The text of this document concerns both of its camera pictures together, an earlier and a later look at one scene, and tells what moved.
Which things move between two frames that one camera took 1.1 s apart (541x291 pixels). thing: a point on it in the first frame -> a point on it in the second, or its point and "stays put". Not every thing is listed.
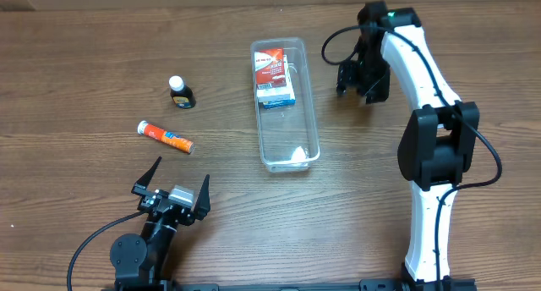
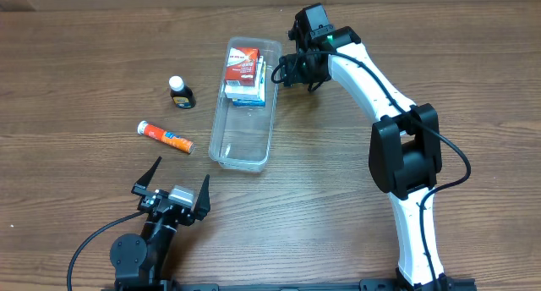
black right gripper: (347, 75) -> (292, 74)
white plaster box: (279, 93) -> (250, 93)
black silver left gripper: (141, 188) stays put
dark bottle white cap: (183, 96) stays put
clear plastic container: (288, 137) -> (241, 135)
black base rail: (396, 284) stays put
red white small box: (270, 68) -> (241, 66)
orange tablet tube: (165, 136) stays put
